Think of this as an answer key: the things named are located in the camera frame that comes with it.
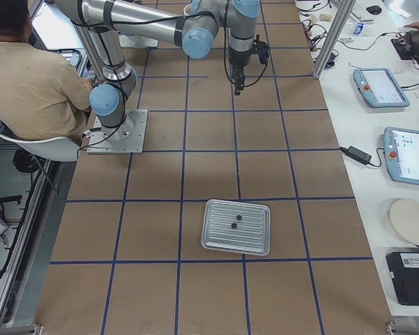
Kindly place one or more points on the teach pendant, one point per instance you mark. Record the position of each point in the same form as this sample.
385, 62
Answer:
401, 151
379, 88

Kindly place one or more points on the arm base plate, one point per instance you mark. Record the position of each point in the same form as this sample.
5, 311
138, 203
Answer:
129, 138
137, 42

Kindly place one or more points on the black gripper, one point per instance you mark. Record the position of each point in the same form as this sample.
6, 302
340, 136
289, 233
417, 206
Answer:
237, 61

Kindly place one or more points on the white chair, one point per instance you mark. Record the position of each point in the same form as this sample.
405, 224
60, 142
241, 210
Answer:
60, 149

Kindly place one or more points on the black power adapter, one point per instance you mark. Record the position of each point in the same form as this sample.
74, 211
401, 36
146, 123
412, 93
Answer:
356, 154

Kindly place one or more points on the black laptop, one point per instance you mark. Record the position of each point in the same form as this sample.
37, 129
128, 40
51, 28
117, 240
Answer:
404, 272

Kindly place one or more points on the teach pendant far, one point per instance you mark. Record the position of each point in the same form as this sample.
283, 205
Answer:
379, 88

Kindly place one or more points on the seated person beige shirt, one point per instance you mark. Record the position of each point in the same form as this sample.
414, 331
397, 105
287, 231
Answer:
41, 94

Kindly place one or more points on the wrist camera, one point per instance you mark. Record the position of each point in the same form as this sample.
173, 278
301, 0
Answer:
261, 49

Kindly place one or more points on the teach pendant near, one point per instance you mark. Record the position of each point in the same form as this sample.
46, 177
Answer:
401, 151

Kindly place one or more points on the aluminium frame post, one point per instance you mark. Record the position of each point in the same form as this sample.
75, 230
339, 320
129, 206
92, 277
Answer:
336, 27

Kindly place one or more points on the beige round plate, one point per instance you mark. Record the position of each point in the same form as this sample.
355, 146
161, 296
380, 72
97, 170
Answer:
404, 217

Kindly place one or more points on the silver metal tray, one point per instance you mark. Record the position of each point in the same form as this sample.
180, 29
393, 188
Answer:
251, 237

